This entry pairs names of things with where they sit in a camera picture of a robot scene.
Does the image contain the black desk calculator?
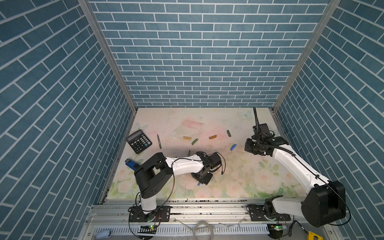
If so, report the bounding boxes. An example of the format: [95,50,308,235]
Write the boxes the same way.
[126,130,152,154]

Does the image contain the blue stapler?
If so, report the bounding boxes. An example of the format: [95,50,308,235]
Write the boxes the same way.
[125,159,141,171]

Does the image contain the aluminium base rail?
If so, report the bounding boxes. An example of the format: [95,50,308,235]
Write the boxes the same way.
[80,197,334,238]

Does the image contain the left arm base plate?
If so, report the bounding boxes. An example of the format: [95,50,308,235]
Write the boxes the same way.
[128,206,171,223]

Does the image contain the blue pen cap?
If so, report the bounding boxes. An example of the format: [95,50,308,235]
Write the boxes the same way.
[230,144,237,151]

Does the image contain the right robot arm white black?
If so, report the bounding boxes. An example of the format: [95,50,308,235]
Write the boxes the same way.
[245,137,348,228]

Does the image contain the dark green capped pen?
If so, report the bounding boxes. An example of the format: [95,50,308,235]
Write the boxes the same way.
[157,134,162,149]

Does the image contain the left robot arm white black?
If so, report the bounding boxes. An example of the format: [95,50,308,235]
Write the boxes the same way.
[126,152,226,215]

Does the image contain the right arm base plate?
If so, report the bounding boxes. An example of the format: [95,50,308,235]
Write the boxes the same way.
[246,204,291,222]

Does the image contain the clear looped cable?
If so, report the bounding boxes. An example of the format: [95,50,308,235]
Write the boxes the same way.
[191,220,214,240]

